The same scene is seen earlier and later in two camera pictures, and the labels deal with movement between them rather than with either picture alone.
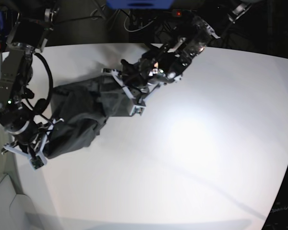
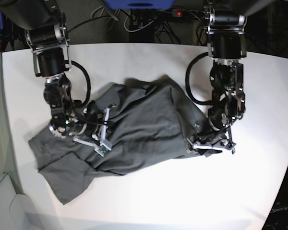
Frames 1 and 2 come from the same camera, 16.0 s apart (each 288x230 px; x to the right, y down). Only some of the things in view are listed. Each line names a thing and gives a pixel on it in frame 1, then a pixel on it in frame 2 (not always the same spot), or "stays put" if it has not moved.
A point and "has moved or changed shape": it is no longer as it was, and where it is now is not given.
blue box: (140, 4) stays put
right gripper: (136, 75) to (211, 139)
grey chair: (9, 211) stays put
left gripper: (34, 137) to (97, 123)
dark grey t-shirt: (79, 109) has moved or changed shape
